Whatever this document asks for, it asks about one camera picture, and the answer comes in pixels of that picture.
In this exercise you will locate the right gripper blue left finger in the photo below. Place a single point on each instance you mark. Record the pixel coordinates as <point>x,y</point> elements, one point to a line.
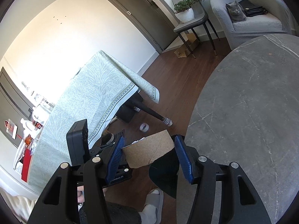
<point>98,173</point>

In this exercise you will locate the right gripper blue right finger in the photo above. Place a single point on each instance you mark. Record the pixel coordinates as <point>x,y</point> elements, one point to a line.
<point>199,173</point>

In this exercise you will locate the brown cardboard piece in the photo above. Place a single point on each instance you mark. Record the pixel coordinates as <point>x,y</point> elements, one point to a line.
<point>147,150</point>

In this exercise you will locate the person's left hand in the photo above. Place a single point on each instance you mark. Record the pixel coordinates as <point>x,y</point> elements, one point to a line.
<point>81,198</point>

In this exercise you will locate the green patterned tablecloth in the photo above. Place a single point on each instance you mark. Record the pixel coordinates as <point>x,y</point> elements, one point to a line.
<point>95,94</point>

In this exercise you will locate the black table leg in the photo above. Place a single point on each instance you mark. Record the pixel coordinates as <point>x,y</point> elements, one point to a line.
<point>151,112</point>

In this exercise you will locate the tape roll on floor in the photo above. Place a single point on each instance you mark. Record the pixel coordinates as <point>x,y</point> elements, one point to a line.
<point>144,127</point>

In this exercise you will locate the grey slipper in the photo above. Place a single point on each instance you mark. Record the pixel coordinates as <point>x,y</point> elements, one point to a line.
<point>152,211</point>

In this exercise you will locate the cardboard box on floor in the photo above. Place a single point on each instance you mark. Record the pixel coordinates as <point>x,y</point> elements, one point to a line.
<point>191,43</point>

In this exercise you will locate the grey door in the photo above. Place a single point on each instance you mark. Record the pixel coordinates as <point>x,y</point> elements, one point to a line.
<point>150,20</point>

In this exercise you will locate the grey dining chair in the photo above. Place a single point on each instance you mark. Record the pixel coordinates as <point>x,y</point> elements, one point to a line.
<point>201,18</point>

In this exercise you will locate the grey cat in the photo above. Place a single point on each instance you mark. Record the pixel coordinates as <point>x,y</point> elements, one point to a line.
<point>236,12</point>

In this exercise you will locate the potted green plant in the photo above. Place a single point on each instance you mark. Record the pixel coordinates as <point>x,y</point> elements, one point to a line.
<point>183,10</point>

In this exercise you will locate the black bag on armchair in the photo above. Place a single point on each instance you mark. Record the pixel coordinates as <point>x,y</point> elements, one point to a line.
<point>251,9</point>

